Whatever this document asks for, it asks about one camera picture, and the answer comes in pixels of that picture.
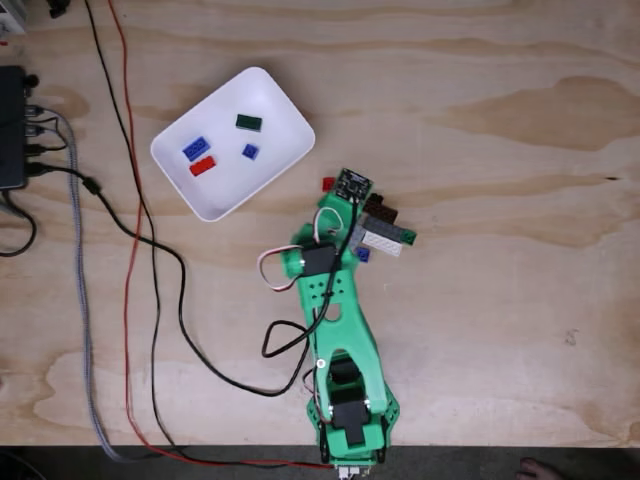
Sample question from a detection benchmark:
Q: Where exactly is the long white lego brick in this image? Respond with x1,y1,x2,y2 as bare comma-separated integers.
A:
360,230,404,258

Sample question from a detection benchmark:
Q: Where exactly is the red 2x4 lego brick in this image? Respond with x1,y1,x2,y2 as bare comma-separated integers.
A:
188,155,218,178

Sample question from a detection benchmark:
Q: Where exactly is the blue 2x4 lego brick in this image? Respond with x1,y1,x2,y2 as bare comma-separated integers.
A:
181,135,211,161

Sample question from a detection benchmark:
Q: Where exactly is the brown lego brick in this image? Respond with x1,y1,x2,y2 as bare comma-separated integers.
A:
362,194,400,222

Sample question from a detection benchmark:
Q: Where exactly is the dark grey lego plate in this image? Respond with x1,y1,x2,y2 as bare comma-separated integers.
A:
362,215,406,240

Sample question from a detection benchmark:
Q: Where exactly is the white plastic bin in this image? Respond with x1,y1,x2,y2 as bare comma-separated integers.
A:
149,66,317,223

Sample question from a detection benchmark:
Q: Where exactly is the dark grey USB hub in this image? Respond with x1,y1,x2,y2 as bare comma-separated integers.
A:
0,64,30,191

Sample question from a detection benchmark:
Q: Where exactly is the white device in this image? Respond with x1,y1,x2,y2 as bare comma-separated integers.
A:
0,0,27,36

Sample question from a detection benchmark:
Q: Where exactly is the short white servo wire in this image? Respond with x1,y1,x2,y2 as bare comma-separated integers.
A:
313,206,347,237

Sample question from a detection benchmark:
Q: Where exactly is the camera circuit board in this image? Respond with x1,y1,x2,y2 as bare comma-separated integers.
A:
333,167,376,205

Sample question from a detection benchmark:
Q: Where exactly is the long white servo wire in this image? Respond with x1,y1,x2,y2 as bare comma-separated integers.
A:
256,243,304,295

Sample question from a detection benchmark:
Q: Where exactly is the thin red cable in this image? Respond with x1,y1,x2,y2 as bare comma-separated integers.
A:
107,0,336,470

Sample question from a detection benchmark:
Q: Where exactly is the thick black cable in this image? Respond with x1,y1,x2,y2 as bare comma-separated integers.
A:
27,162,362,399

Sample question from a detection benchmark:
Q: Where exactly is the braided grey cable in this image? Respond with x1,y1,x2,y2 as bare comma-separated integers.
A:
29,104,124,464

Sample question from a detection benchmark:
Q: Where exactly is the short black USB cable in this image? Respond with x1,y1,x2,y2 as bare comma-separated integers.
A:
27,115,70,154

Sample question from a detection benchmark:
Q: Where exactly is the black looping cable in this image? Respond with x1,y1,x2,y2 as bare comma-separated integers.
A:
0,192,38,259

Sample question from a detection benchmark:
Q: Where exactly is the thin black cable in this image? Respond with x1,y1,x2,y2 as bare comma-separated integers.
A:
83,0,176,449

